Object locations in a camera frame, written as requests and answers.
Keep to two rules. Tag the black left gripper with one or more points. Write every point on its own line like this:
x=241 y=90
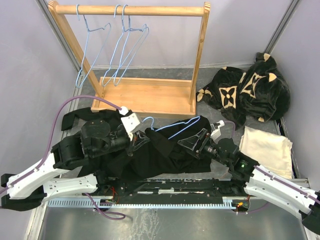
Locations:
x=143 y=139

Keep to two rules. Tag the wooden clothes rack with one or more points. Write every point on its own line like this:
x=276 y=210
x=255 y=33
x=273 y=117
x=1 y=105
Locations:
x=163 y=93

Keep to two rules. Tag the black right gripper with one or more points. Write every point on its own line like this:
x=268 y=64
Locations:
x=191 y=142

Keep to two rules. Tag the light blue cable duct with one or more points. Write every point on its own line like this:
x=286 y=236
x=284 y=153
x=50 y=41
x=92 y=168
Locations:
x=149 y=201

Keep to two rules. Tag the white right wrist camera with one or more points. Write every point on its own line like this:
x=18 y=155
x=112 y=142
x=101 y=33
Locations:
x=215 y=129

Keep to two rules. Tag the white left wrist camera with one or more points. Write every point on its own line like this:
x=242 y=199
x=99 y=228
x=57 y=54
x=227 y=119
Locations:
x=131 y=121

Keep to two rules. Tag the black cream fleece garment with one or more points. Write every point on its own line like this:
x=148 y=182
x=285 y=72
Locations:
x=260 y=92

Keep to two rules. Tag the black shirt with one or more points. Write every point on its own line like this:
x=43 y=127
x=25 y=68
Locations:
x=88 y=149
x=163 y=155

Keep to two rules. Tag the cream folded cloth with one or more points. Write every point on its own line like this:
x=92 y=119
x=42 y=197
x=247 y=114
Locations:
x=270 y=150

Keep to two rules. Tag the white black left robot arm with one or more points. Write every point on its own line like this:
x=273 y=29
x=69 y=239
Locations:
x=38 y=184

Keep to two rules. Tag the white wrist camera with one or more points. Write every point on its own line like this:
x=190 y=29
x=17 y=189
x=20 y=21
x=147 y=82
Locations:
x=215 y=129
x=131 y=121

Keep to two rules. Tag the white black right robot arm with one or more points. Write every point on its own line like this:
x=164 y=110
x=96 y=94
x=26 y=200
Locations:
x=256 y=179

